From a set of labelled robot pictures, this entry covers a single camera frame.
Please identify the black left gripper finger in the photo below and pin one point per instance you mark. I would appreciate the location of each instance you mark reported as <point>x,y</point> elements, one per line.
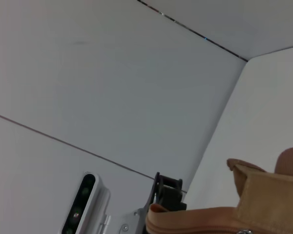
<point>171,193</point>

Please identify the khaki canvas food bag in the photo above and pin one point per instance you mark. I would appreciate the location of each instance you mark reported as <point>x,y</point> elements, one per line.
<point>234,214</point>

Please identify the silver metal zipper pull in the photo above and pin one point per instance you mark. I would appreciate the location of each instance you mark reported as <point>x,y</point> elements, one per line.
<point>244,231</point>

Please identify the silver camera mount bracket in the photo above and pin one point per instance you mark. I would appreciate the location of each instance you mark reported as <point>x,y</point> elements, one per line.
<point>134,220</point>

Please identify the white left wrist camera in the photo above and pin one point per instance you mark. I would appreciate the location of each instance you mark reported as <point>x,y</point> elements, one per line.
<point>84,202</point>

